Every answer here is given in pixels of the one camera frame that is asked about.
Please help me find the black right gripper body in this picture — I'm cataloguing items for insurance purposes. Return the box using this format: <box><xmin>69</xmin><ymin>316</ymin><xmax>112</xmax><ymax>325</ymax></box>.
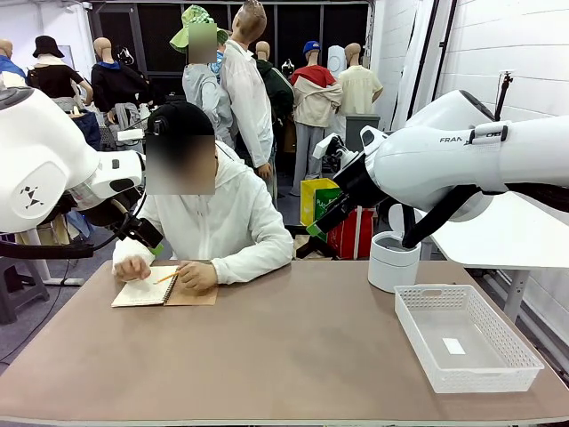
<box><xmin>332</xmin><ymin>153</ymin><xmax>388</xmax><ymax>210</ymax></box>

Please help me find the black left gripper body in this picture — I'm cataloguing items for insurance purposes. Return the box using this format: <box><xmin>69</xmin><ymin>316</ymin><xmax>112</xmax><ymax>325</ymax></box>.
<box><xmin>86</xmin><ymin>189</ymin><xmax>143</xmax><ymax>230</ymax></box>

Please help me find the spiral notebook brown cover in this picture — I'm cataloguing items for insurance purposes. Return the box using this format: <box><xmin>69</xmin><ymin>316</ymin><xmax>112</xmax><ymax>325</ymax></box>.
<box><xmin>110</xmin><ymin>262</ymin><xmax>220</xmax><ymax>309</ymax></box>

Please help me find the person's right forearm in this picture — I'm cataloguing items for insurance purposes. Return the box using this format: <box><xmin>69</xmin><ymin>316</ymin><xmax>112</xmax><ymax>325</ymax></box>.
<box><xmin>111</xmin><ymin>235</ymin><xmax>155</xmax><ymax>268</ymax></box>

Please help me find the person's left forearm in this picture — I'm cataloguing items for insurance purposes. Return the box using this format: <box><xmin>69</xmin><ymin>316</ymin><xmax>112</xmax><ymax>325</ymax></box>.
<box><xmin>212</xmin><ymin>238</ymin><xmax>294</xmax><ymax>286</ymax></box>

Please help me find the person's right hand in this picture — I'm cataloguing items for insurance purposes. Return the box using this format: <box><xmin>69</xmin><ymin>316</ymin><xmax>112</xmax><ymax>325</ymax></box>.
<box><xmin>113</xmin><ymin>256</ymin><xmax>152</xmax><ymax>283</ymax></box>

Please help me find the person's left hand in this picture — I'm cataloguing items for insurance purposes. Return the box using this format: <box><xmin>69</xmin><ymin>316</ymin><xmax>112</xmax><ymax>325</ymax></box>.
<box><xmin>176</xmin><ymin>260</ymin><xmax>220</xmax><ymax>294</ymax></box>

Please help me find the green recycling bag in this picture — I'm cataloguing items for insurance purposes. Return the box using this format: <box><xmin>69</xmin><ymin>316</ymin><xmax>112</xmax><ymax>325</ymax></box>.
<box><xmin>313</xmin><ymin>186</ymin><xmax>343</xmax><ymax>223</ymax></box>

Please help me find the yellow recycling bag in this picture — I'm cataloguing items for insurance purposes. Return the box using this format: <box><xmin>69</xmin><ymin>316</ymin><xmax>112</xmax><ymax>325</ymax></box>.
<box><xmin>300</xmin><ymin>177</ymin><xmax>341</xmax><ymax>226</ymax></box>

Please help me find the red recycling bag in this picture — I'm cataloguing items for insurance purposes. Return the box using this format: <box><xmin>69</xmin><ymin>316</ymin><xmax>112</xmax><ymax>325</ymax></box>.
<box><xmin>327</xmin><ymin>206</ymin><xmax>375</xmax><ymax>261</ymax></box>

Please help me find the small white side table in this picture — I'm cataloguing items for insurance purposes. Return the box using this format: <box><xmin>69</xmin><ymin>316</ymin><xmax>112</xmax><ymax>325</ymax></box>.
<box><xmin>354</xmin><ymin>205</ymin><xmax>365</xmax><ymax>262</ymax></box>

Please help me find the black and wooden floor rack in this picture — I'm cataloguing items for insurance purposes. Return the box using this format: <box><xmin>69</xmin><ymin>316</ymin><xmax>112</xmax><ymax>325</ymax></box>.
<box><xmin>288</xmin><ymin>224</ymin><xmax>339</xmax><ymax>262</ymax></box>

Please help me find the grey cabinet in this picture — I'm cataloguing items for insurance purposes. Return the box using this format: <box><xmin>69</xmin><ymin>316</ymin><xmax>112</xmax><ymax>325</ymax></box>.
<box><xmin>344</xmin><ymin>114</ymin><xmax>381</xmax><ymax>152</ymax></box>

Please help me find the white stand base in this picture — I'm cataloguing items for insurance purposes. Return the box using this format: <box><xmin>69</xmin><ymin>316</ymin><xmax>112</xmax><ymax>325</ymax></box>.
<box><xmin>15</xmin><ymin>230</ymin><xmax>85</xmax><ymax>286</ymax></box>

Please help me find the white round trash bin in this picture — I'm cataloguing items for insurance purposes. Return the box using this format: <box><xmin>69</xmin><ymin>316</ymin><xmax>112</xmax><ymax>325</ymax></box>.
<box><xmin>367</xmin><ymin>203</ymin><xmax>423</xmax><ymax>294</ymax></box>

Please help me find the navy blue garment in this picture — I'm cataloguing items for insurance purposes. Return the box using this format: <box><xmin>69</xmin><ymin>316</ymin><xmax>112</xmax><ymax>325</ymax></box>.
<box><xmin>70</xmin><ymin>109</ymin><xmax>102</xmax><ymax>152</ymax></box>

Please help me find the person in white hoodie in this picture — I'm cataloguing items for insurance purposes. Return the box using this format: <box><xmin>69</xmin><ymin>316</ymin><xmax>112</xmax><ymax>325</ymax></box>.
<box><xmin>111</xmin><ymin>141</ymin><xmax>294</xmax><ymax>286</ymax></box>

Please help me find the mannequin with blue cap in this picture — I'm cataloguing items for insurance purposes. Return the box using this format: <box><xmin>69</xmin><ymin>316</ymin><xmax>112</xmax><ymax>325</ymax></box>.
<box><xmin>291</xmin><ymin>40</ymin><xmax>343</xmax><ymax>197</ymax></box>

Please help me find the mannequin in cream shirt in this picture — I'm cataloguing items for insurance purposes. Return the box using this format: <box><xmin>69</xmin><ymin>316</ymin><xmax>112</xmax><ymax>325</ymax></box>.
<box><xmin>336</xmin><ymin>42</ymin><xmax>384</xmax><ymax>117</ymax></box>

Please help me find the grey step stool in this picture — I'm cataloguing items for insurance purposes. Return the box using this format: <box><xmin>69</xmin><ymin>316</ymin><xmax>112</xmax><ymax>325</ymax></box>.
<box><xmin>0</xmin><ymin>257</ymin><xmax>51</xmax><ymax>326</ymax></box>

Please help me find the black baseball cap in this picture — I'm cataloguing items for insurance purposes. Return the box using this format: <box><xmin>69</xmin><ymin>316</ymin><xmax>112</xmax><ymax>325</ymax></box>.
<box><xmin>146</xmin><ymin>101</ymin><xmax>217</xmax><ymax>139</ymax></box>

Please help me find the white dress form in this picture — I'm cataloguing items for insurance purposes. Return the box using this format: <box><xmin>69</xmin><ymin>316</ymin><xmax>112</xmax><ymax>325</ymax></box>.
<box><xmin>327</xmin><ymin>44</ymin><xmax>348</xmax><ymax>80</ymax></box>

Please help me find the mannequin in dark green jacket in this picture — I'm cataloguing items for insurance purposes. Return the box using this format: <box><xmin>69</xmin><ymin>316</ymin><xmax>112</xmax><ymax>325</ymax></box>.
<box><xmin>255</xmin><ymin>40</ymin><xmax>294</xmax><ymax>134</ymax></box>

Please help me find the mannequin in black hoodie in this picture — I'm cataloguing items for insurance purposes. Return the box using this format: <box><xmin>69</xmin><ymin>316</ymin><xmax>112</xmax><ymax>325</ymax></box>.
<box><xmin>91</xmin><ymin>36</ymin><xmax>152</xmax><ymax>150</ymax></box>

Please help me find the mannequin with black bucket hat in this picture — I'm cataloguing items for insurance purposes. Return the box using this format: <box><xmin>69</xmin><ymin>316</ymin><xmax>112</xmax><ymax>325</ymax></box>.
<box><xmin>26</xmin><ymin>35</ymin><xmax>94</xmax><ymax>112</ymax></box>

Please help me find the tall mannequin in white shirt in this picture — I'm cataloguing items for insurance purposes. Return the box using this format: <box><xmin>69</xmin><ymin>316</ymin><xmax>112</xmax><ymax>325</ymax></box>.
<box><xmin>220</xmin><ymin>0</ymin><xmax>275</xmax><ymax>177</ymax></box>

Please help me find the mannequin with green checkered hat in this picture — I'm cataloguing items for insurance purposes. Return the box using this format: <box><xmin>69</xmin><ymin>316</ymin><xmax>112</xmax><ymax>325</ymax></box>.
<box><xmin>169</xmin><ymin>4</ymin><xmax>235</xmax><ymax>148</ymax></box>

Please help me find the large white table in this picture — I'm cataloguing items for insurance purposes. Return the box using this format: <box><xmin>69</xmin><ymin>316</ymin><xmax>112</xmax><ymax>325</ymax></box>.
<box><xmin>429</xmin><ymin>190</ymin><xmax>569</xmax><ymax>324</ymax></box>

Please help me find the black tripod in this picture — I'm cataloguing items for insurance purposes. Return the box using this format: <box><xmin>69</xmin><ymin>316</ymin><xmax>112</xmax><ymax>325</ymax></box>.
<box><xmin>495</xmin><ymin>70</ymin><xmax>515</xmax><ymax>121</ymax></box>

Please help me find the mannequin in blue top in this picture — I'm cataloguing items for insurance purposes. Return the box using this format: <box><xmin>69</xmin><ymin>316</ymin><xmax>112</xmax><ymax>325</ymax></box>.
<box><xmin>0</xmin><ymin>38</ymin><xmax>28</xmax><ymax>90</ymax></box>

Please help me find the white perforated plastic basket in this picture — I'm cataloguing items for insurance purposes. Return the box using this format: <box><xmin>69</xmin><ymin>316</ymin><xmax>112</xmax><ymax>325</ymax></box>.
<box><xmin>394</xmin><ymin>284</ymin><xmax>546</xmax><ymax>395</ymax></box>

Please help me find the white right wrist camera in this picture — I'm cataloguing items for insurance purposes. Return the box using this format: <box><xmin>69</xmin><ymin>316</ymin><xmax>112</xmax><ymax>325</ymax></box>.
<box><xmin>313</xmin><ymin>132</ymin><xmax>361</xmax><ymax>173</ymax></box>

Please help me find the black left arm hose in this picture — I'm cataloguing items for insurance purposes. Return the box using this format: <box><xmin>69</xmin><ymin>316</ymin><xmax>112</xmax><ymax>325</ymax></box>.
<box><xmin>0</xmin><ymin>241</ymin><xmax>95</xmax><ymax>262</ymax></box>

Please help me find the black arm hose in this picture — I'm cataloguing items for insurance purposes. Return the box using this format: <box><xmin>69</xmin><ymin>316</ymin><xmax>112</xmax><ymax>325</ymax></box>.
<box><xmin>0</xmin><ymin>241</ymin><xmax>95</xmax><ymax>262</ymax></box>
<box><xmin>402</xmin><ymin>181</ymin><xmax>569</xmax><ymax>250</ymax></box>

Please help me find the black right arm hose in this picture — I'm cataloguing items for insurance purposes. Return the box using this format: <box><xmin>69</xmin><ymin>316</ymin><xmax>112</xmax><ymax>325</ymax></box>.
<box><xmin>402</xmin><ymin>181</ymin><xmax>569</xmax><ymax>250</ymax></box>

